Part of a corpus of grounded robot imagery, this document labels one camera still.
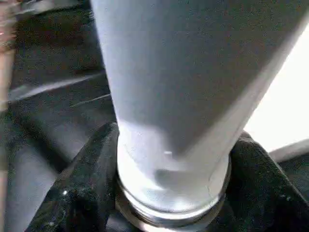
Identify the black plastic mat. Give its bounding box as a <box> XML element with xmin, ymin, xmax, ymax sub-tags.
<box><xmin>0</xmin><ymin>0</ymin><xmax>309</xmax><ymax>232</ymax></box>

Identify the white plastic table leg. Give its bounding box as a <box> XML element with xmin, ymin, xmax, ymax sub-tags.
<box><xmin>89</xmin><ymin>0</ymin><xmax>309</xmax><ymax>214</ymax></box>

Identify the white plastic table top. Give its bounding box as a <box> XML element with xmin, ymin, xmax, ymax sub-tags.
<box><xmin>113</xmin><ymin>28</ymin><xmax>309</xmax><ymax>232</ymax></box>

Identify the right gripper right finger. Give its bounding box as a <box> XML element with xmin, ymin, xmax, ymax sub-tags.
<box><xmin>218</xmin><ymin>130</ymin><xmax>309</xmax><ymax>232</ymax></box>

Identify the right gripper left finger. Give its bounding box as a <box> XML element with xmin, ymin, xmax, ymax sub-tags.
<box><xmin>26</xmin><ymin>121</ymin><xmax>121</xmax><ymax>232</ymax></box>

